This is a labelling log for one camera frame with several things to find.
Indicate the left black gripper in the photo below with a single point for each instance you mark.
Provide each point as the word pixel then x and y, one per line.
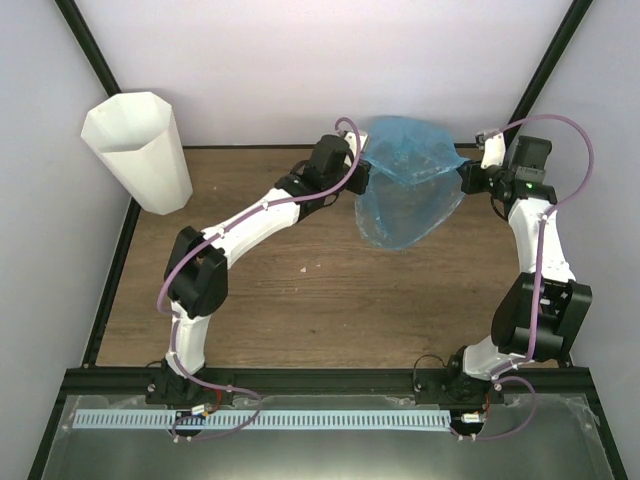
pixel 357 184

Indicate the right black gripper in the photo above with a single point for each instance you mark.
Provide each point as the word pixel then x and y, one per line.
pixel 469 177

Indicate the blue plastic trash bag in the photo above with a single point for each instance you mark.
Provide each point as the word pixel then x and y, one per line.
pixel 413 183

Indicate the white plastic trash bin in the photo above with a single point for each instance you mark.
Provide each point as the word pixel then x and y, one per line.
pixel 135 135

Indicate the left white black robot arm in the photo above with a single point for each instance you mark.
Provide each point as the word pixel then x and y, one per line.
pixel 196 280

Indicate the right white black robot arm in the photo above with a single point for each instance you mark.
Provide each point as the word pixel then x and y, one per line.
pixel 539 318

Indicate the grey metal front plate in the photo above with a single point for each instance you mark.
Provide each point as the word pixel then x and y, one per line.
pixel 526 437

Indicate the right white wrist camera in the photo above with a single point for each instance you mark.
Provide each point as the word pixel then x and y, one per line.
pixel 492 144

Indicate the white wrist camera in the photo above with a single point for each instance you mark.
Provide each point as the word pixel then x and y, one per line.
pixel 492 144
pixel 357 143

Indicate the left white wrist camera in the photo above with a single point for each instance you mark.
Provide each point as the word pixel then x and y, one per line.
pixel 357 143

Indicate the black enclosure frame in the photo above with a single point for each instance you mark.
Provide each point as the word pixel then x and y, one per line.
pixel 84 37

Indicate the light blue slotted cable duct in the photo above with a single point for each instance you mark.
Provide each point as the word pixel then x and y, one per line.
pixel 401 420

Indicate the black mounting rail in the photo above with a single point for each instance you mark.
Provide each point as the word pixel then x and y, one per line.
pixel 161 387

